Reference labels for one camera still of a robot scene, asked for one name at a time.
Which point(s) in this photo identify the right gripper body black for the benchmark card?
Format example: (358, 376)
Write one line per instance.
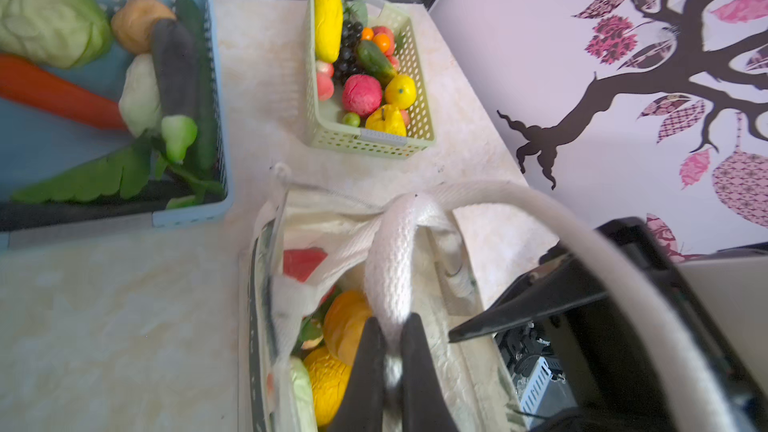
(603, 361)

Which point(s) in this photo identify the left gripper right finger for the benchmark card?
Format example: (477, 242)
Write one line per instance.
(423, 405)

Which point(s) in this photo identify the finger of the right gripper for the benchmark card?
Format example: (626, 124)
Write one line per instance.
(552, 288)

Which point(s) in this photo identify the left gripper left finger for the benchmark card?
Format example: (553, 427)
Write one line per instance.
(362, 407)

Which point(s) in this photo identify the wrinkled yellow orange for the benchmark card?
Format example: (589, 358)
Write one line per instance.
(329, 378)

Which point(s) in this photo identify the cream canvas grocery tote bag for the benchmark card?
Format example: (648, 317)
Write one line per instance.
(447, 254)

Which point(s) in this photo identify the red bell pepper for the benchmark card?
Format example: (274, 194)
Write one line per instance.
(300, 264)

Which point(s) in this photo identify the white radish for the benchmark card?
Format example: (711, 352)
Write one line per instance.
(303, 395)

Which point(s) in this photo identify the yellow bell pepper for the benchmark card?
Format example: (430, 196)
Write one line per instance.
(387, 119)

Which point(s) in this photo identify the yellow lemon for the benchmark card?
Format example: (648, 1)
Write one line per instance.
(401, 92)

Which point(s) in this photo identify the green grape pair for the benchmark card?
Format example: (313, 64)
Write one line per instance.
(351, 119)

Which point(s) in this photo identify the pink dragon fruit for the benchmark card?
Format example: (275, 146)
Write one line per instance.
(362, 94)

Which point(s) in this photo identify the green plastic basket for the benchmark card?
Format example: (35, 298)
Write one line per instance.
(324, 118)

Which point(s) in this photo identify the green papaya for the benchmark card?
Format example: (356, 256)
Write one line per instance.
(374, 62)

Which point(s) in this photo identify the small orange tangerine lower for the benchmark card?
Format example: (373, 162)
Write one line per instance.
(383, 42)

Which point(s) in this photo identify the small orange tangerine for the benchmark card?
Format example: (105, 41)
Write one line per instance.
(367, 34)
(383, 42)

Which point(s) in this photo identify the small pink peach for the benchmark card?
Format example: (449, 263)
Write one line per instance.
(325, 86)

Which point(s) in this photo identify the dark green cucumber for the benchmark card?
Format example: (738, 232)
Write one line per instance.
(205, 151)

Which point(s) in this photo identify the small orange tangerine upper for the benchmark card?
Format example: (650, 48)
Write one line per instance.
(367, 34)

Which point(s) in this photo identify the black grapes bunch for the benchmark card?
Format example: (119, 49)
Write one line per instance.
(347, 63)

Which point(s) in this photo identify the green leafy vegetable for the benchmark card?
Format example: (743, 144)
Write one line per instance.
(138, 173)

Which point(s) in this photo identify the yellow corn cob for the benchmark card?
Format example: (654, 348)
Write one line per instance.
(328, 26)

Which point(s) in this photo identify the blue plastic basket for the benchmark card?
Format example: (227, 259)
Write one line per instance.
(36, 145)

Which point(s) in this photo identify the purple eggplant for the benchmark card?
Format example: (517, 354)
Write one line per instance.
(175, 63)

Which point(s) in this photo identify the brown potato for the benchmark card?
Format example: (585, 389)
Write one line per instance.
(133, 23)

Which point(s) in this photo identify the orange carrot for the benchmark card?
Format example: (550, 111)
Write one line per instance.
(25, 83)

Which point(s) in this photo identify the green cabbage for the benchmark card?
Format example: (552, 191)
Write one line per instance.
(58, 33)

